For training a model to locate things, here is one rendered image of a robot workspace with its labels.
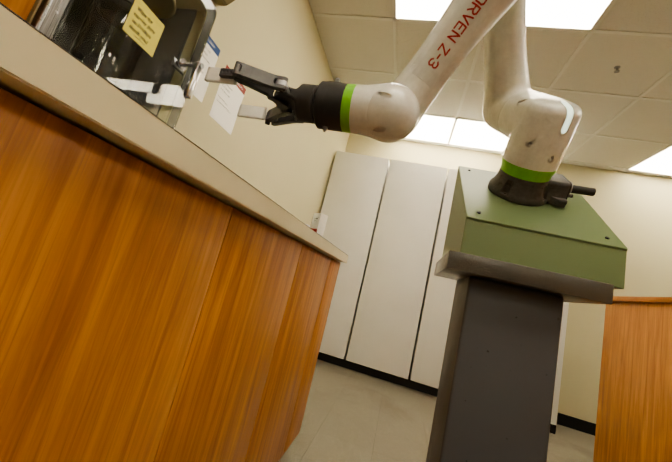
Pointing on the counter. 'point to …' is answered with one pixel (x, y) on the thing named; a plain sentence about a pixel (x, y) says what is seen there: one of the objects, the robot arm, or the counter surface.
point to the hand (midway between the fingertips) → (229, 94)
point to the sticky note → (143, 26)
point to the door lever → (191, 76)
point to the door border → (50, 15)
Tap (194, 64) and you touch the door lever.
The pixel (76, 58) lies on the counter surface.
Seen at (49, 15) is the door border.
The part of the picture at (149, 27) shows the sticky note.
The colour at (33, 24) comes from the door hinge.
